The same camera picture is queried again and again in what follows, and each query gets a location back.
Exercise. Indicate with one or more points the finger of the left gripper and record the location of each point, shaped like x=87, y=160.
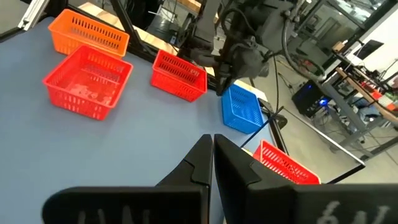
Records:
x=220, y=77
x=229, y=74

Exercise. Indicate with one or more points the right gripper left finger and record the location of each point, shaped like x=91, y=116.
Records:
x=186, y=186

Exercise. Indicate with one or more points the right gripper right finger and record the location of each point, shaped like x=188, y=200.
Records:
x=248, y=186

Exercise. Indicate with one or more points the red plastic basket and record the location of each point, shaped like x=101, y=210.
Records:
x=77, y=105
x=280, y=161
x=174, y=85

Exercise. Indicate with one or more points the blue plastic basket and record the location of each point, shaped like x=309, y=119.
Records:
x=239, y=118

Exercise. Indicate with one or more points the orange plastic basket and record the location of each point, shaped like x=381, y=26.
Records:
x=62, y=39

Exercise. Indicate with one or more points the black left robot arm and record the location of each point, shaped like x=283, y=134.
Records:
x=211, y=18

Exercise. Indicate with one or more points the black computer with blue light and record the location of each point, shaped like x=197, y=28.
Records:
x=308, y=99

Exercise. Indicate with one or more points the blue table mat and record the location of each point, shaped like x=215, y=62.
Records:
x=124, y=140

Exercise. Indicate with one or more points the dark computer monitor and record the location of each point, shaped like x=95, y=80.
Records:
x=368, y=49

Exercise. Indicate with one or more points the wooden workbench with grey legs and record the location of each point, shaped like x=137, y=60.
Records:
x=367, y=93

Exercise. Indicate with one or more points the silver aluminium extrusion bar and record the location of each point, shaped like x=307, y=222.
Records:
x=32, y=14

